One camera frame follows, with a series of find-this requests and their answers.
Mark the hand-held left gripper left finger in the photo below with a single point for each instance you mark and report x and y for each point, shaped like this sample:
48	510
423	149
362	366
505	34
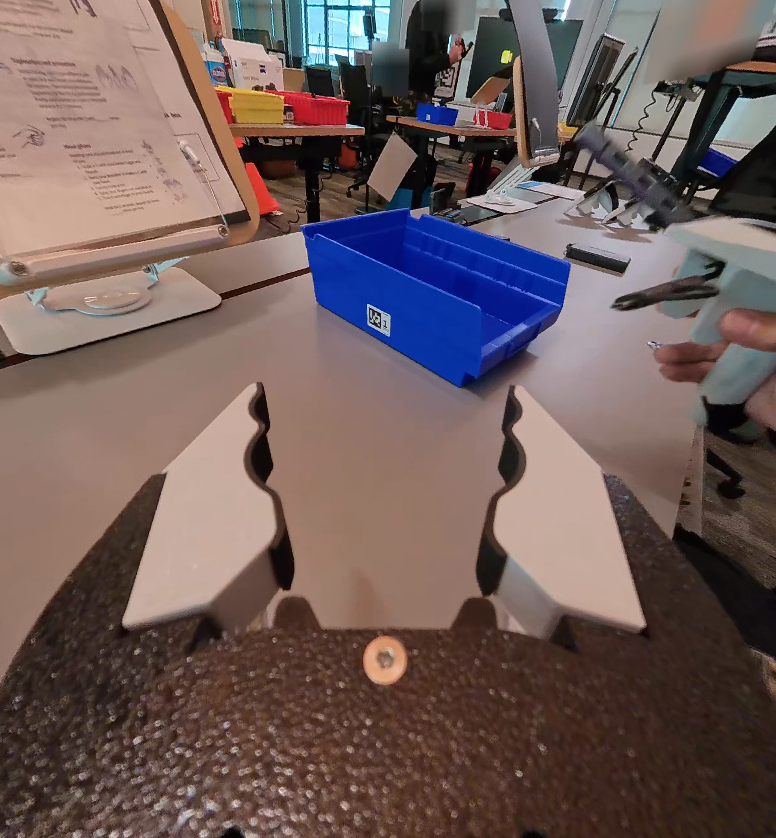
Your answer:
204	524

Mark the yellow plastic bin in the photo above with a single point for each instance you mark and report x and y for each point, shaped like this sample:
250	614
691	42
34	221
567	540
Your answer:
257	108

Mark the white cardboard box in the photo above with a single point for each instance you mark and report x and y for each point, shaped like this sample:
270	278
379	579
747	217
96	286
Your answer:
250	65

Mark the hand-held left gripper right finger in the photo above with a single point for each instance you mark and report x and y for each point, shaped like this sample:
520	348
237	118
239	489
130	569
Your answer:
564	530

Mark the long wooden table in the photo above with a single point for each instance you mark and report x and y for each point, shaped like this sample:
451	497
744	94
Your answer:
453	129

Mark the orange cone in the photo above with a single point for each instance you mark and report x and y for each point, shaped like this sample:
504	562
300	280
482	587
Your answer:
263	196

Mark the small red plastic bin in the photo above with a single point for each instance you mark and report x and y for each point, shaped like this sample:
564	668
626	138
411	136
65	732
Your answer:
494	120

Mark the wooden desk with black legs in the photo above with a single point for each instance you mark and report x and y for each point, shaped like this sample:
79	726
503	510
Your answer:
296	129

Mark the printed instruction sheet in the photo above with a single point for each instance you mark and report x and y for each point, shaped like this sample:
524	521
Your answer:
67	131

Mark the flat black box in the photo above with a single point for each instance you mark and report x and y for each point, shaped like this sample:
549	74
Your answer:
597	257

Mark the black frame desk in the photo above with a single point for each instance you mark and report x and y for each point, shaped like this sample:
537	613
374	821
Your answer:
768	67

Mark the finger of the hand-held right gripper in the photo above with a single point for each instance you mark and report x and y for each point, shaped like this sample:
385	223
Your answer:
650	190

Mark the small blue plastic bin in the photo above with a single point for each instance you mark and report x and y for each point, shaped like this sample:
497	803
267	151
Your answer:
437	114

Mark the wooden document stand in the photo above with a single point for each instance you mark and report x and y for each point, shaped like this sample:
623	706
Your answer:
178	308

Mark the black wall screen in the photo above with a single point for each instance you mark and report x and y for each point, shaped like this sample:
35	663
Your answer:
492	59

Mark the black computer monitor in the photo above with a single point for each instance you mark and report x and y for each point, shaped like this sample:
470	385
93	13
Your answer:
594	85

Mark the black chair back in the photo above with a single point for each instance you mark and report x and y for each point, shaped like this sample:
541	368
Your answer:
768	177

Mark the wooden stand with dark sheet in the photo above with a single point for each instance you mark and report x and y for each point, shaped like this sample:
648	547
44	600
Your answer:
537	98

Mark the black chair base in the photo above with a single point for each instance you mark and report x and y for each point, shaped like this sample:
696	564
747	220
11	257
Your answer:
728	484

